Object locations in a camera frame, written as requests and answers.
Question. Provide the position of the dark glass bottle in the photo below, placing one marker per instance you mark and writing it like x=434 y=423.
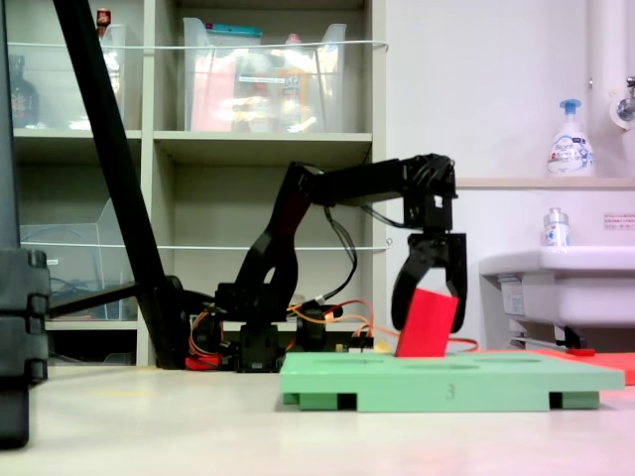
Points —
x=24 y=99

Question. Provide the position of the orange flat block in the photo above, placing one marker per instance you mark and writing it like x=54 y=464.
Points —
x=612 y=364

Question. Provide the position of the black tripod brace strut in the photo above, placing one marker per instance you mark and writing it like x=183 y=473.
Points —
x=94 y=297

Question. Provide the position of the beige shelf unit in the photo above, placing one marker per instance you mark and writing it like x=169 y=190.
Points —
x=164 y=149

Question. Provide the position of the orange labelled bottle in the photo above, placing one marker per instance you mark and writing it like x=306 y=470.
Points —
x=293 y=84

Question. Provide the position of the white wall label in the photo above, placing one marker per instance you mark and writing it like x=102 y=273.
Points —
x=619 y=221

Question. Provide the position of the green shape hole board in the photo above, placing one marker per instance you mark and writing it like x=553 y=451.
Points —
x=446 y=379

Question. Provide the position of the small clear bottle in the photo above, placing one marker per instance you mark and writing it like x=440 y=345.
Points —
x=555 y=230

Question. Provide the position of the teal topped package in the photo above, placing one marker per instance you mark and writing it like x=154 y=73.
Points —
x=233 y=31

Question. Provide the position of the small red bar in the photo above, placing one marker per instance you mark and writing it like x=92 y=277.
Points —
x=581 y=352

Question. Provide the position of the red square block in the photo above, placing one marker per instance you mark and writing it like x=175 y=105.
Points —
x=426 y=322

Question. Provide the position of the large clear storage bin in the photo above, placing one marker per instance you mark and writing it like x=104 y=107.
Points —
x=263 y=99

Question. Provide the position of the pink flat package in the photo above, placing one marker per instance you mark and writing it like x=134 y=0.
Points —
x=213 y=99

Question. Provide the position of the sink sticker label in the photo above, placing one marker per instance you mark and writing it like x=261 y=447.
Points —
x=513 y=300

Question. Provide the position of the white sink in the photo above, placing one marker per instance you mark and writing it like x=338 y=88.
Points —
x=570 y=292

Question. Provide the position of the metal faucet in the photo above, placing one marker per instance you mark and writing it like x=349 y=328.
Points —
x=624 y=106

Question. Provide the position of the black tripod leg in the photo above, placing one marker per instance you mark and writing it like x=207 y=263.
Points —
x=113 y=149

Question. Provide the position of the red base mount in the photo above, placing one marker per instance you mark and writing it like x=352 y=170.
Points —
x=203 y=362

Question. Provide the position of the white soap pump bottle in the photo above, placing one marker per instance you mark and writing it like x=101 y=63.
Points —
x=570 y=149

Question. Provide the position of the small circuit board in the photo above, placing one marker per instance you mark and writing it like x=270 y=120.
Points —
x=354 y=347

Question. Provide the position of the red capped bottle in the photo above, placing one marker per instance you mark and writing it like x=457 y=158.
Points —
x=103 y=20

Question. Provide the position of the notched black stack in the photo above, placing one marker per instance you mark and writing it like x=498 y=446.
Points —
x=22 y=322

